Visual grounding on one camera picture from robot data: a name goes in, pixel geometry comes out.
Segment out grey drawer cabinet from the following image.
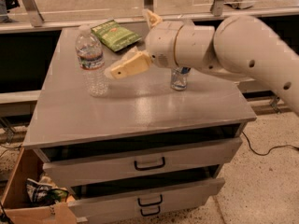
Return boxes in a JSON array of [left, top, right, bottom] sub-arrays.
[[22, 19, 257, 224]]

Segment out clear plastic water bottle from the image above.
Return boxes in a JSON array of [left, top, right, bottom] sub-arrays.
[[75, 25, 108, 97]]

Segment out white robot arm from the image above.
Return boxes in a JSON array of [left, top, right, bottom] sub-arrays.
[[105, 9, 299, 115]]

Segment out silver blue drink can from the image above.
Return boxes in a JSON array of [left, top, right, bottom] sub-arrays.
[[170, 67, 191, 91]]

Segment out metal railing with glass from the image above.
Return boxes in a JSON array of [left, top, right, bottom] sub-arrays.
[[0, 0, 299, 34]]

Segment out cardboard box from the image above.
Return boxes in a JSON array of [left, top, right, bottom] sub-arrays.
[[1, 148, 78, 224]]

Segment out upper grey drawer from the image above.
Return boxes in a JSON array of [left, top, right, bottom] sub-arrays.
[[42, 123, 243, 188]]

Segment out black floor cable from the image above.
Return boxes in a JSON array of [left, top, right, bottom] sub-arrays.
[[242, 132, 299, 158]]

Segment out grey drawer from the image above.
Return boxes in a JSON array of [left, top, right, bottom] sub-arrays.
[[68, 167, 224, 224], [42, 123, 243, 188]]

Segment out lower grey drawer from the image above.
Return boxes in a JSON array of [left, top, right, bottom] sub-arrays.
[[68, 167, 224, 224]]

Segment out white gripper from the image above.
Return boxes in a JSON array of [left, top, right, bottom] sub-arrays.
[[104, 8, 184, 79]]

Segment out crumpled bags in box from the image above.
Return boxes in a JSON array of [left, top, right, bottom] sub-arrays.
[[25, 178, 69, 206]]

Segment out green chip bag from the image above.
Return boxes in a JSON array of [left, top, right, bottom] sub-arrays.
[[92, 20, 141, 52]]

